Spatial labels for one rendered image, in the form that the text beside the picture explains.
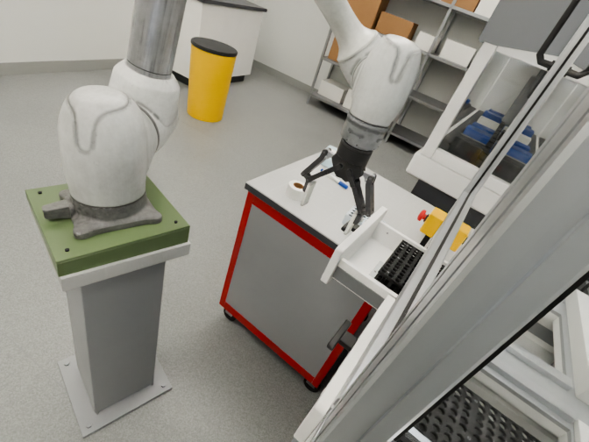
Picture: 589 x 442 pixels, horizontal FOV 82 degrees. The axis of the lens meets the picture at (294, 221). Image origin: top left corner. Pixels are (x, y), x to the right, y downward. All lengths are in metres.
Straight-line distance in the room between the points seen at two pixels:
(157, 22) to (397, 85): 0.52
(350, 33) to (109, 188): 0.60
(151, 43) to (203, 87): 2.47
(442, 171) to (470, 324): 1.40
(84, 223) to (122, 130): 0.22
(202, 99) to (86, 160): 2.67
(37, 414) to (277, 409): 0.82
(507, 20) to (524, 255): 1.37
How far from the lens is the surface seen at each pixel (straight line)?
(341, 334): 0.61
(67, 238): 0.84
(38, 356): 1.63
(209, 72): 3.29
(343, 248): 0.75
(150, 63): 0.90
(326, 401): 0.52
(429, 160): 1.61
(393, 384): 0.27
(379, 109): 0.70
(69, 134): 0.77
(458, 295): 0.21
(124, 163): 0.77
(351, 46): 0.83
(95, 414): 1.48
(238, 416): 1.50
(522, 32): 1.53
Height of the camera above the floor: 1.37
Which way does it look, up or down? 35 degrees down
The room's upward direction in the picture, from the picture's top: 21 degrees clockwise
